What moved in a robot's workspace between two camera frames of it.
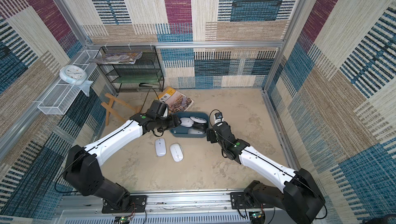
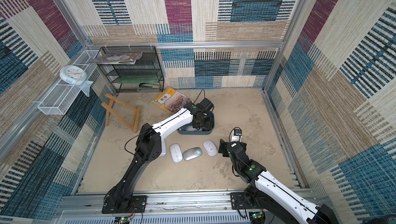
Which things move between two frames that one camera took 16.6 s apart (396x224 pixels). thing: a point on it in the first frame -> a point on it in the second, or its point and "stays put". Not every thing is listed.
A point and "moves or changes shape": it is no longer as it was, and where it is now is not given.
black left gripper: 175,121 -> 209,124
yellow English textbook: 177,102 stays put
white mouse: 160,145 stays put
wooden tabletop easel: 108,107 stays put
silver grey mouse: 198,120 moves or changes shape
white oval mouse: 177,153 stays put
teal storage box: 184,114 moves or changes shape
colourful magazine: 129,58 stays put
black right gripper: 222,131 -> 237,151
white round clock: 72,74 stays put
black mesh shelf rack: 145,75 stays put
